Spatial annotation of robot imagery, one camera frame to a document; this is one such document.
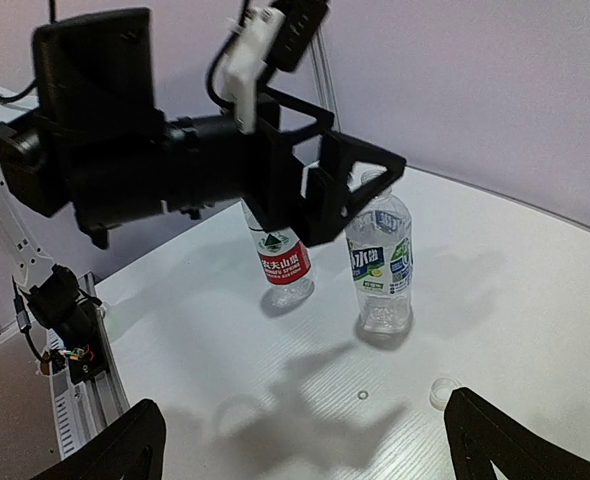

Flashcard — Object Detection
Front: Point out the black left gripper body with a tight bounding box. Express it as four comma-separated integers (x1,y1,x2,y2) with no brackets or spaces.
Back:
244,94,319,247

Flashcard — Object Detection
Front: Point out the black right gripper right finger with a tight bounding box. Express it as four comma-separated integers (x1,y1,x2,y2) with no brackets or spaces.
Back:
444,387,590,479

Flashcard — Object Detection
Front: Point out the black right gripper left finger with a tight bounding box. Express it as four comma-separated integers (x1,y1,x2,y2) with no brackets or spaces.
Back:
35,399,166,480

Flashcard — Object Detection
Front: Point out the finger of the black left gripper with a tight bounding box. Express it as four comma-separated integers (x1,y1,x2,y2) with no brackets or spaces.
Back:
262,86,335,147
304,131,406,245

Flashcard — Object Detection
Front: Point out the blue white bottle cap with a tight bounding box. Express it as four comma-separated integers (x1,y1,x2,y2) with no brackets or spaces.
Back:
429,376,462,411

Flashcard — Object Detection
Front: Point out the clear bottle red label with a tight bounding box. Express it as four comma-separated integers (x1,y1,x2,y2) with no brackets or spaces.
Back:
241,201,315,311

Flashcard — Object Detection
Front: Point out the clear bottle green blue label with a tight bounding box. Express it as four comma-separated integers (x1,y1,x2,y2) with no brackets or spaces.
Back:
345,188,414,336

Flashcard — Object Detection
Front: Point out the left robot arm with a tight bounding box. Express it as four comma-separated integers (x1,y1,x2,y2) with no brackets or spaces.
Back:
0,1,406,296

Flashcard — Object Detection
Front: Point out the aluminium front rail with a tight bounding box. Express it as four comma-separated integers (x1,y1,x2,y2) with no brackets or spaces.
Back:
44,272,131,461

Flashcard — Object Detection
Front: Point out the left aluminium frame post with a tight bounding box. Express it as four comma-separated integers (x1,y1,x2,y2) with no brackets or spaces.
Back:
310,28,342,131

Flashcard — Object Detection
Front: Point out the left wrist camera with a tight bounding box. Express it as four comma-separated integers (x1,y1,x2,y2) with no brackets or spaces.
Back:
222,1,329,135

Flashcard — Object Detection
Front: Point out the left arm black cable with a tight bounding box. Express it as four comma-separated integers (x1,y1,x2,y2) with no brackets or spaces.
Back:
0,0,256,114

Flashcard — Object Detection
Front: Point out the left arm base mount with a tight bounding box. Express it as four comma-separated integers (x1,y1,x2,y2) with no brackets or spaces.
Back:
13,265,102,366

